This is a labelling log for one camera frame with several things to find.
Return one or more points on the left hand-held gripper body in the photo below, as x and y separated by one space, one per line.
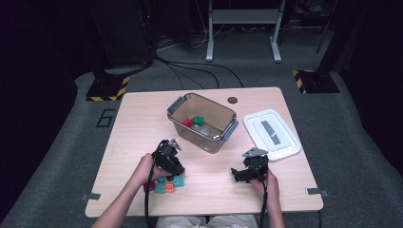
164 156

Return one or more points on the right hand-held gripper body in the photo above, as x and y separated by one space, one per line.
258 167

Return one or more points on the dark blue toy block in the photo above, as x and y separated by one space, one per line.
170 178

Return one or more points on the small light teal toy block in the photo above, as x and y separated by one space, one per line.
161 179

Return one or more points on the orange toy block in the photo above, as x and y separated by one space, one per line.
169 187

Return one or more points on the maroon toy block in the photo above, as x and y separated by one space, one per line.
152 186

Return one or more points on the white box lid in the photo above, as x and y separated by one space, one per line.
285 139

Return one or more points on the red toy block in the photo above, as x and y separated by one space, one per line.
187 122

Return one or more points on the green toy block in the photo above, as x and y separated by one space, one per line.
198 120

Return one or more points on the clear brown storage box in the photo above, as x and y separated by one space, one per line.
190 109

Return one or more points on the person's right hand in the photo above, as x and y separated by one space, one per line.
272 188

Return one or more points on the person's left hand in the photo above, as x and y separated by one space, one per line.
144 172

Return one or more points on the person's beige pants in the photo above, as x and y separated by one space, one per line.
206 221

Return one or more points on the dark round table grommet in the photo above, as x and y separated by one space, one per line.
232 100

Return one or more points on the black stand base striped tape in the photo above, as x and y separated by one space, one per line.
106 87
316 83

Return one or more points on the black computer tower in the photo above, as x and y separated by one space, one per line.
126 31

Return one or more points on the dark curtain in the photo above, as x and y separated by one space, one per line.
31 95
374 79

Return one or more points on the white metal stand frame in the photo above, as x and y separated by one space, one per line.
244 15

